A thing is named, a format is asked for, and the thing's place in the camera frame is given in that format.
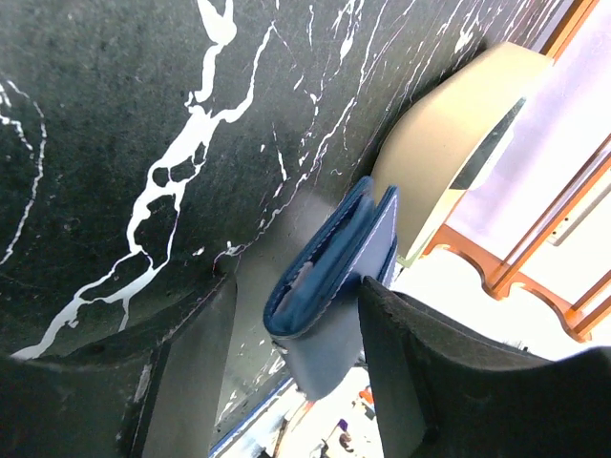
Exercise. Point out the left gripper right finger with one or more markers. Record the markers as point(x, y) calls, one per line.
point(441, 389)

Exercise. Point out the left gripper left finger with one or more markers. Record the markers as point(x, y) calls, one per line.
point(149, 391)

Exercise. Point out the blue leather card holder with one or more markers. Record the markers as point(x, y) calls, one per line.
point(312, 313)

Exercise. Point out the beige oval card tray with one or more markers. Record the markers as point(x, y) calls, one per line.
point(432, 142)

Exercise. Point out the orange wooden tiered shelf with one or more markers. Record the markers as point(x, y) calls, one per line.
point(554, 171)

